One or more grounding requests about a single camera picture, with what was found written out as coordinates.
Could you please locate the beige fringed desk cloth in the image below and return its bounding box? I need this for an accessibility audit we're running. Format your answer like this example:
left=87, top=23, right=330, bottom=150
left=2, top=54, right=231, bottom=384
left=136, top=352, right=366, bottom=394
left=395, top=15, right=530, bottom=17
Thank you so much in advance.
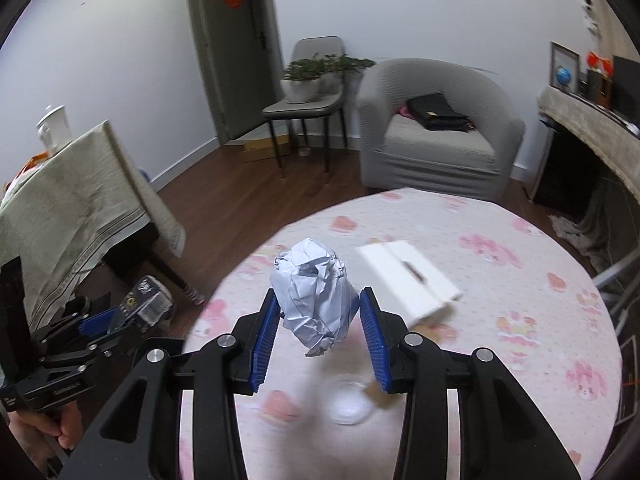
left=537, top=85, right=640, bottom=201

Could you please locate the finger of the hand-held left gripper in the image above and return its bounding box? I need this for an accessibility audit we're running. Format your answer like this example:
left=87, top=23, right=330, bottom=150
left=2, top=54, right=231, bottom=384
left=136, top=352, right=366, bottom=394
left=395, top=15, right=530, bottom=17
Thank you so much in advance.
left=30, top=347, right=113, bottom=396
left=37, top=309, right=120, bottom=361

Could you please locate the beige patterned tablecloth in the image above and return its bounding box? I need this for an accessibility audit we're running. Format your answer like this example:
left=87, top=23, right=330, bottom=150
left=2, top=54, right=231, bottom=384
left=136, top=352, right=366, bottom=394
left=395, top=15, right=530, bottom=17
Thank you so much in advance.
left=0, top=120, right=187, bottom=321

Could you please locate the flat cardboard box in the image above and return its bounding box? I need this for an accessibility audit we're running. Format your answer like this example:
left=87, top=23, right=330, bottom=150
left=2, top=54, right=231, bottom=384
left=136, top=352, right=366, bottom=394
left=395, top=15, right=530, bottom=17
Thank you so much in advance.
left=241, top=136, right=292, bottom=163

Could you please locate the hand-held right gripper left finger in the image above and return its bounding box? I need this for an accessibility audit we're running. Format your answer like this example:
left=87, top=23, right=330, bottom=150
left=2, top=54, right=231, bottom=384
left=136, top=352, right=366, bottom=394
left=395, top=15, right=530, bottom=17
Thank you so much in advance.
left=62, top=289, right=282, bottom=480

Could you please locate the white kettle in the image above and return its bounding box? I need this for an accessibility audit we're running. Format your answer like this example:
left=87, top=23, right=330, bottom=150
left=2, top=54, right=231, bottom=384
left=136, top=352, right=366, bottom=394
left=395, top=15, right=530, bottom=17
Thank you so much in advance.
left=36, top=104, right=73, bottom=153

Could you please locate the white security camera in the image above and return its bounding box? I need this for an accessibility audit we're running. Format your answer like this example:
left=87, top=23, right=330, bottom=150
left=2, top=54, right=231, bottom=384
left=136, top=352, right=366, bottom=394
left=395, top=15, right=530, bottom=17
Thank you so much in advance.
left=582, top=0, right=601, bottom=36

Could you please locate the picture frame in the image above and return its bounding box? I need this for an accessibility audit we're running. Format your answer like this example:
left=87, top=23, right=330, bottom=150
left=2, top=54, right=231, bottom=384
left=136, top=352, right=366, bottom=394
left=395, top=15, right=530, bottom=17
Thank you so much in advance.
left=550, top=41, right=581, bottom=93

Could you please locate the green plant in white pot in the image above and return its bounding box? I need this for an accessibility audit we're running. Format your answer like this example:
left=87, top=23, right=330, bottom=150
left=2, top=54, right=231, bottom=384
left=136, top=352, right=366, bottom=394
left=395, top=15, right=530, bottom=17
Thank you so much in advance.
left=320, top=53, right=377, bottom=93
left=281, top=58, right=323, bottom=104

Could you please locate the black monitor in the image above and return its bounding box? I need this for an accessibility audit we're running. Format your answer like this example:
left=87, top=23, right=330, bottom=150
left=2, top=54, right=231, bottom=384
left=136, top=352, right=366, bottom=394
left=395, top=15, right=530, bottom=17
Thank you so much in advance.
left=611, top=55, right=640, bottom=123

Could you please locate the beige curtain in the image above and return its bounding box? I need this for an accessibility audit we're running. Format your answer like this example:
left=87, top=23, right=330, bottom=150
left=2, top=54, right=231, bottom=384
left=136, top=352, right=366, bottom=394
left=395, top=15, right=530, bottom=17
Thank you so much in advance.
left=592, top=0, right=633, bottom=61

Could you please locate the pink printed tablecloth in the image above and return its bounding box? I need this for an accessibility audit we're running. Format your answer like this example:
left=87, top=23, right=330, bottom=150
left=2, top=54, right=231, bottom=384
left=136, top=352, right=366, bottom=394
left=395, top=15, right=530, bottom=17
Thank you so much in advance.
left=177, top=187, right=623, bottom=480

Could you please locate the grey dining chair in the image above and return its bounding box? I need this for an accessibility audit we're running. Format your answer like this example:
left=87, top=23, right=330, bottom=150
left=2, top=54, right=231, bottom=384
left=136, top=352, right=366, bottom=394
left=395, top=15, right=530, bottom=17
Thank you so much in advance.
left=262, top=36, right=349, bottom=183

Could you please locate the grey armchair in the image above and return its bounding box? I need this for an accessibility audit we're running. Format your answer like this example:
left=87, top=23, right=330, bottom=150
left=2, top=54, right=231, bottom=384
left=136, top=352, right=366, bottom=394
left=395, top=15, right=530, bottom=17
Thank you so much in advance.
left=356, top=58, right=526, bottom=201

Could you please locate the white paper ball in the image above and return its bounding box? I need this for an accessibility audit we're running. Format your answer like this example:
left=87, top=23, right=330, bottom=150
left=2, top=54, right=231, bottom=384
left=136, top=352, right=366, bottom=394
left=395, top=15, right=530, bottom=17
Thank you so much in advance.
left=270, top=237, right=358, bottom=358

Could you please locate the orange snack bag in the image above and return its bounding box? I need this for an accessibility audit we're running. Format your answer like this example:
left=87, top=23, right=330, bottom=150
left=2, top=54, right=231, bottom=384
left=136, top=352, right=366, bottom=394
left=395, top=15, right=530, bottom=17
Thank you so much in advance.
left=10, top=154, right=53, bottom=186

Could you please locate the white flat box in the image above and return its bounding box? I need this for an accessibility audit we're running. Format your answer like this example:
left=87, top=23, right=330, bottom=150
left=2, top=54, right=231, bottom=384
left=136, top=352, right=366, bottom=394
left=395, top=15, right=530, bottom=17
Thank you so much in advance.
left=355, top=241, right=463, bottom=326

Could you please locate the dark wooden table leg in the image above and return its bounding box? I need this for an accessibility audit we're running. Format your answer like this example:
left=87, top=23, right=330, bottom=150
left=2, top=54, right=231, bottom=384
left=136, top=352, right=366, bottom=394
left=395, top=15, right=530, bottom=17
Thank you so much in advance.
left=145, top=247, right=206, bottom=306

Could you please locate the black bag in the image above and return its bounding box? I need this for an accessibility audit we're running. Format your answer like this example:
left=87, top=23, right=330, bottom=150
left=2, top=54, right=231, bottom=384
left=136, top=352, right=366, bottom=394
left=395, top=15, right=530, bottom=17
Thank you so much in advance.
left=406, top=92, right=473, bottom=132

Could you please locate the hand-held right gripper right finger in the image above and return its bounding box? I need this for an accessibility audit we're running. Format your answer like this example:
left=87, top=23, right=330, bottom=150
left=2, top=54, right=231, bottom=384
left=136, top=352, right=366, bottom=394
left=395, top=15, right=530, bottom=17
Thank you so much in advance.
left=359, top=286, right=582, bottom=480

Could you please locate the person's left hand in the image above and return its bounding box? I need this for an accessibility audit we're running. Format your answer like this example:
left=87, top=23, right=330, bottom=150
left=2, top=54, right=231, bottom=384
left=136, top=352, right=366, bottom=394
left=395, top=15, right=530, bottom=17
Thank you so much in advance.
left=7, top=399, right=85, bottom=468

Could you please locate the brown wooden box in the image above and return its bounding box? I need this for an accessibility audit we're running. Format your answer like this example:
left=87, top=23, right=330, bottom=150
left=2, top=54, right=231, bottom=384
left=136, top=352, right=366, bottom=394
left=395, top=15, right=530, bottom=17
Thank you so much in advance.
left=586, top=69, right=613, bottom=108

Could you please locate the clear plastic lid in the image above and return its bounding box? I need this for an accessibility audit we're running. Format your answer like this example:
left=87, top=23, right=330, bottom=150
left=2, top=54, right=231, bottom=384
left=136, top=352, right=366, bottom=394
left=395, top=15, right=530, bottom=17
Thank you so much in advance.
left=325, top=380, right=373, bottom=426

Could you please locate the grey door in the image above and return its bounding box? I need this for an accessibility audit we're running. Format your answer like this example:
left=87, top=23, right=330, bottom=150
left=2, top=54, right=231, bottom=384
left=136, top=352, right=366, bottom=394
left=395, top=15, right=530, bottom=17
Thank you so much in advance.
left=184, top=0, right=281, bottom=147

